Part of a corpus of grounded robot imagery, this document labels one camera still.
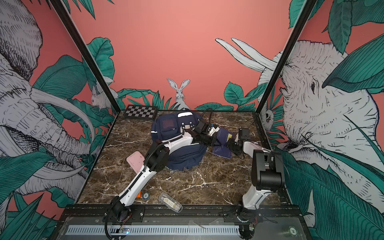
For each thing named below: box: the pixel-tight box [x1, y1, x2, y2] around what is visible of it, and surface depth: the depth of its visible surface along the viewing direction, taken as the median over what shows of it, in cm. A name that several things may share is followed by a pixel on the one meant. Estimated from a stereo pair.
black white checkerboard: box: [124, 105, 158, 121], surface depth 117 cm
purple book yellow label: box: [212, 128, 233, 159], surface depth 97 cm
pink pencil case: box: [126, 151, 145, 174], surface depth 92 cm
